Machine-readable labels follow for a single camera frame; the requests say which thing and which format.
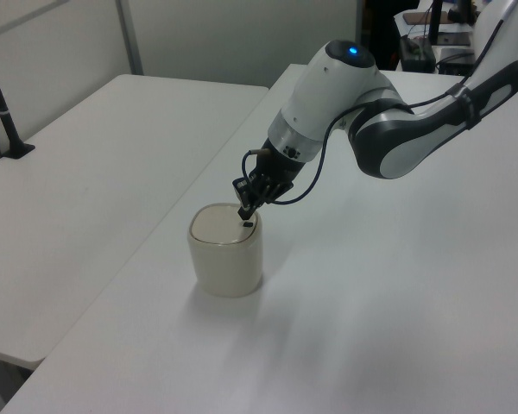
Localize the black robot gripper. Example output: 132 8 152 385
231 137 306 219

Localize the cream trash bin lid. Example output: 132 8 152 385
188 204 261 248

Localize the cream white cup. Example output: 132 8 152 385
186 202 265 299

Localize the white adjacent table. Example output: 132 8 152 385
0 73 270 364

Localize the black box on desk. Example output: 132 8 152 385
398 35 437 73

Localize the black flat device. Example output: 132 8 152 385
438 46 477 76

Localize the black monitor stand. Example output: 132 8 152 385
426 0 445 46

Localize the black pole with clamp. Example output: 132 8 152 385
0 36 37 160

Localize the grey partition frame post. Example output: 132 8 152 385
114 0 144 77

